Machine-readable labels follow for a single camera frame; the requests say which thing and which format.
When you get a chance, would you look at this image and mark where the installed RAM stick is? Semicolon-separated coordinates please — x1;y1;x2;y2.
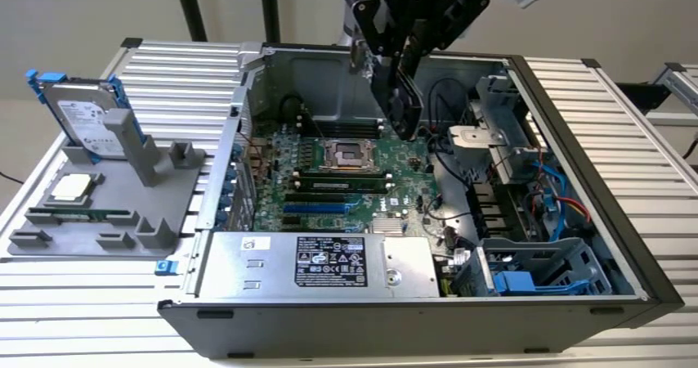
296;178;391;193

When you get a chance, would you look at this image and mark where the short black wire loop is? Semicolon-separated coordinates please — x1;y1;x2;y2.
277;93;305;126

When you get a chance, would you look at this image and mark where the black Nvidia graphics card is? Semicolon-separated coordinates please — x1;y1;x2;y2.
347;18;427;142

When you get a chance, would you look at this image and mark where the black open PC case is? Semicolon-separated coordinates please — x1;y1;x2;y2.
156;40;686;361

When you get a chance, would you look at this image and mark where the black table bracket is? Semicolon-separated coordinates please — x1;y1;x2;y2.
615;81;672;112

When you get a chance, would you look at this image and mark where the grey power supply unit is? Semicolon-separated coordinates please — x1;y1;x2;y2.
193;231;442;299

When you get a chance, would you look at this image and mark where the metal drive cage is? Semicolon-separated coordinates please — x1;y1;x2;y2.
446;73;551;185

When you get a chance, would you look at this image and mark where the CPU socket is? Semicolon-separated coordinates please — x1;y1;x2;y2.
320;137;377;171

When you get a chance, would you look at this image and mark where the green motherboard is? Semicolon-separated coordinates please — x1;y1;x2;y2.
239;118;443;238

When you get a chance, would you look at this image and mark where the silver CPU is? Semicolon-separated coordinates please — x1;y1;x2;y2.
45;174;104;204

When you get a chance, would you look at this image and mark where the blue disk carrier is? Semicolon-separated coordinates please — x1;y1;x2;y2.
492;272;535;295

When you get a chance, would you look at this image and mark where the hard disk in blue carrier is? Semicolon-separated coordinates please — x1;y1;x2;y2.
24;70;129;167

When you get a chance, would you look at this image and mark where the silver heat sink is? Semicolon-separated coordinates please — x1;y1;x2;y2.
369;218;408;234

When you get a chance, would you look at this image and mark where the red wire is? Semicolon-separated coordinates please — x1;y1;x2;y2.
560;198;594;222

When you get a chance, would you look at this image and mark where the grey parts rack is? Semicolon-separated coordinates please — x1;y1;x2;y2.
9;108;212;261

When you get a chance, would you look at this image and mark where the blue expansion slot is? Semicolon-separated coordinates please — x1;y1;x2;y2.
281;204;351;218

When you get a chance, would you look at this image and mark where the black RAM slot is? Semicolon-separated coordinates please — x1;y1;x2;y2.
293;170;393;180

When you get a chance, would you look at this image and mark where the black expansion slot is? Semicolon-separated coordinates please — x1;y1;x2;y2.
283;193;351;205

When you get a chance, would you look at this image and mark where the black stand pole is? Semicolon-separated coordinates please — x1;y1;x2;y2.
259;0;283;44
172;0;208;42

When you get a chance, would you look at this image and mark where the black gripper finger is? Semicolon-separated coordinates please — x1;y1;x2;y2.
351;0;403;58
419;0;490;52

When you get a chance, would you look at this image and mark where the blue wire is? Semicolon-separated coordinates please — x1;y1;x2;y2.
531;159;571;242

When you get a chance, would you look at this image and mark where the green RAM stick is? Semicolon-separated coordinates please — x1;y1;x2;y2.
26;207;133;224

